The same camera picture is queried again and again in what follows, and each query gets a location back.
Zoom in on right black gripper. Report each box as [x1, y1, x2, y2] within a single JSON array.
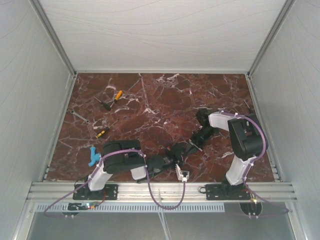
[[182, 126, 217, 158]]

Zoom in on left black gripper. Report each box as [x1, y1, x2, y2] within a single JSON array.
[[152, 142, 184, 178]]

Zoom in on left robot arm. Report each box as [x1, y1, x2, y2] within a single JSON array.
[[85, 139, 187, 199]]

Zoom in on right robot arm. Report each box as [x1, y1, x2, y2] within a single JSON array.
[[185, 108, 269, 199]]

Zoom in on white zip ties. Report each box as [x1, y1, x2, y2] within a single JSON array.
[[154, 190, 172, 240]]

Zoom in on black tool at right edge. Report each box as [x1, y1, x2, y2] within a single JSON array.
[[243, 100, 254, 114]]

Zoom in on yellow black screwdriver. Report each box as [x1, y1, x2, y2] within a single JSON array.
[[95, 119, 119, 139]]

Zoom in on blue plastic fitting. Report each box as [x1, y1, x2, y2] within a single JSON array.
[[88, 146, 101, 167]]

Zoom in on small circuit board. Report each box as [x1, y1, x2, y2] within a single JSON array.
[[67, 201, 101, 211]]

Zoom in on silver wrench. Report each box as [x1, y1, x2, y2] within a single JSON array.
[[70, 110, 90, 123]]

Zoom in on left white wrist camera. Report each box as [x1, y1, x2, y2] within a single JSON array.
[[175, 164, 190, 183]]

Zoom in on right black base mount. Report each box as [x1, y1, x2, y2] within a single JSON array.
[[198, 181, 251, 201]]

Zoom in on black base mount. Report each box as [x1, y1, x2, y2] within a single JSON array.
[[198, 181, 251, 201], [71, 183, 118, 201]]

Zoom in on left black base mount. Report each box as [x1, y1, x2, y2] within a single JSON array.
[[71, 183, 118, 201]]

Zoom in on orange handled screwdriver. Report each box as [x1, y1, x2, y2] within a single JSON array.
[[94, 90, 123, 111]]

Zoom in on blue slotted cable duct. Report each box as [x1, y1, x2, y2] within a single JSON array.
[[35, 202, 225, 214]]

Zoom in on aluminium front rail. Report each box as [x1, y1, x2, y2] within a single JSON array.
[[26, 181, 297, 203]]

